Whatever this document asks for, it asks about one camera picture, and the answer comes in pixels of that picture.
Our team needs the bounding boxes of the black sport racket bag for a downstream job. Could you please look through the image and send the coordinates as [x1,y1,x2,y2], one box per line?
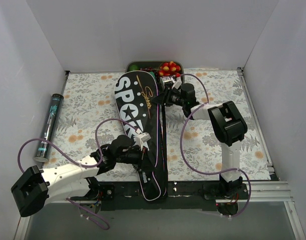
[114,70,168,202]

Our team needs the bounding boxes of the black shuttlecock tube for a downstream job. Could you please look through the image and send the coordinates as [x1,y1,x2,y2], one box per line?
[34,93,64,163]

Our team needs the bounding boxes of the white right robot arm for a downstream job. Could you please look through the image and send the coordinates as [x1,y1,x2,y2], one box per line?
[152,83,247,199]

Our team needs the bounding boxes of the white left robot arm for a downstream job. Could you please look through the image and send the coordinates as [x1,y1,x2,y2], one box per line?
[11,132,151,217]

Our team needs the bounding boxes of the black printed can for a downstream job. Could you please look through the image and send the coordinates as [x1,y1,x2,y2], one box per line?
[159,75,177,89]

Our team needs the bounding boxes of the red yellow fruit bunch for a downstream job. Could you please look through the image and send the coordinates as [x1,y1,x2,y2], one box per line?
[158,61,181,77]

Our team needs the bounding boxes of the grey plastic tray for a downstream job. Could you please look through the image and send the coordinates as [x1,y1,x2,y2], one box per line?
[125,60,184,82]

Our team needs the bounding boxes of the dark grape bunch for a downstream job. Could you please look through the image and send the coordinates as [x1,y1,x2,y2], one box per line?
[139,67,159,77]

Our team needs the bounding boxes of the green lime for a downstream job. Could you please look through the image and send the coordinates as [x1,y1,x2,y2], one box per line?
[129,64,140,72]

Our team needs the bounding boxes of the floral table mat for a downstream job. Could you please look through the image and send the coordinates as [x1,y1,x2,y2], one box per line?
[44,69,270,181]

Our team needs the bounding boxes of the black base bar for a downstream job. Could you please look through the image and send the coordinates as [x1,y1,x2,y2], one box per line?
[71,180,248,211]

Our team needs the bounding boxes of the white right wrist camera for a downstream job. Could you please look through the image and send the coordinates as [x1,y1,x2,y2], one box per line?
[171,76,182,93]

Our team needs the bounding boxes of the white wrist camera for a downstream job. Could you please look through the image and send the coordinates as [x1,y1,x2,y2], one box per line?
[133,132,151,149]
[171,76,182,93]

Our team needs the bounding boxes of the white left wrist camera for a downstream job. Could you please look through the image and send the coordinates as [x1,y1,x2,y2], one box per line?
[133,132,151,149]

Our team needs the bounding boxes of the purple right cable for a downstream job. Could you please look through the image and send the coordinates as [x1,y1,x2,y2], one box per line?
[179,73,252,218]

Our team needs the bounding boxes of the purple cable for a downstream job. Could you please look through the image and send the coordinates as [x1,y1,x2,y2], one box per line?
[179,73,252,218]
[18,118,143,176]

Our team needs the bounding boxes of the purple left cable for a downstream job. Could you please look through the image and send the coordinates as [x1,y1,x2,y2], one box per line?
[18,118,143,176]

